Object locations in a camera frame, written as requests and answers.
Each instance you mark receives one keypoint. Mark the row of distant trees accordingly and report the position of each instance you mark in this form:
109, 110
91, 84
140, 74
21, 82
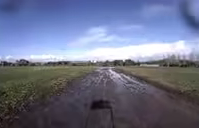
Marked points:
63, 62

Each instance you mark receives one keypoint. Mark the puddle of water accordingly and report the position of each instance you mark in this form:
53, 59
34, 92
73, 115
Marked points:
120, 80

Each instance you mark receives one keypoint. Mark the wet dark dirt track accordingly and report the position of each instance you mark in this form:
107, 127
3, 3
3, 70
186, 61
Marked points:
120, 100

